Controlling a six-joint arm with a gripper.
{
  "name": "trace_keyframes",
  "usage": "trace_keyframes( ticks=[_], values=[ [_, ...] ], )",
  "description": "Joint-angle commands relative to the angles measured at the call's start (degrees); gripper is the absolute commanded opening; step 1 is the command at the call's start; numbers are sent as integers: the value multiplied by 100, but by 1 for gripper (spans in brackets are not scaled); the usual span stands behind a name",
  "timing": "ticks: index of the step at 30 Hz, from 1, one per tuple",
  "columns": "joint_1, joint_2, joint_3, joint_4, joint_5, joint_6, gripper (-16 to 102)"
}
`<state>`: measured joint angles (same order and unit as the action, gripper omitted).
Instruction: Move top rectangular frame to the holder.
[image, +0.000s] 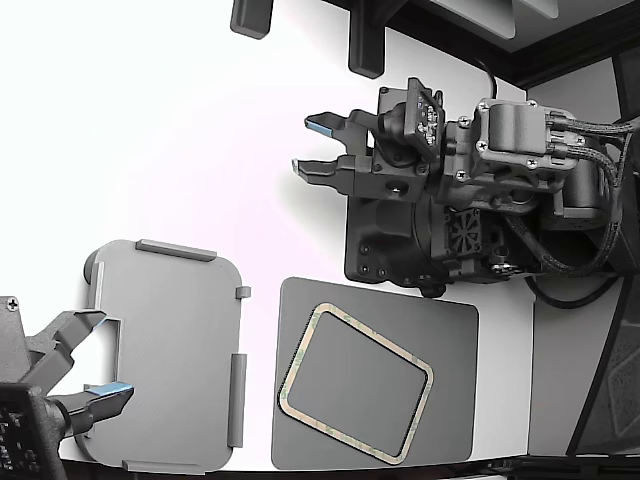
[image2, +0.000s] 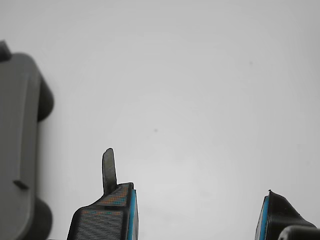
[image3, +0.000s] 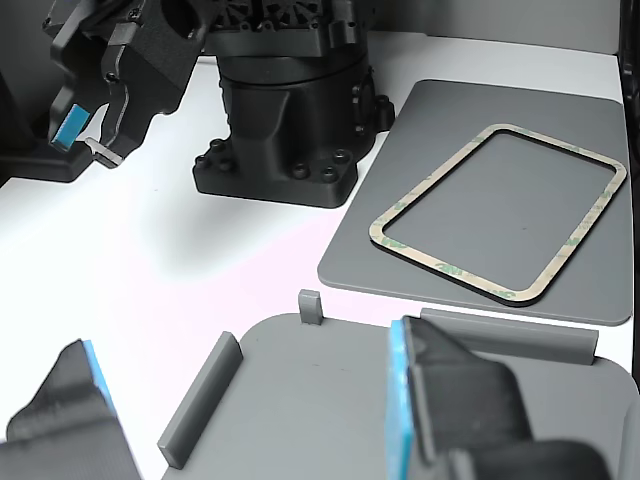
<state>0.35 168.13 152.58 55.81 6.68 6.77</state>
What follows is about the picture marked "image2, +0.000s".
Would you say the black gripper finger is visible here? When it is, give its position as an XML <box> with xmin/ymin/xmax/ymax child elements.
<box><xmin>254</xmin><ymin>189</ymin><xmax>320</xmax><ymax>240</ymax></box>
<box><xmin>66</xmin><ymin>147</ymin><xmax>139</xmax><ymax>240</ymax></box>

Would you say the grey printed frame holder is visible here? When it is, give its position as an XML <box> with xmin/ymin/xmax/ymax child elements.
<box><xmin>0</xmin><ymin>39</ymin><xmax>55</xmax><ymax>240</ymax></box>

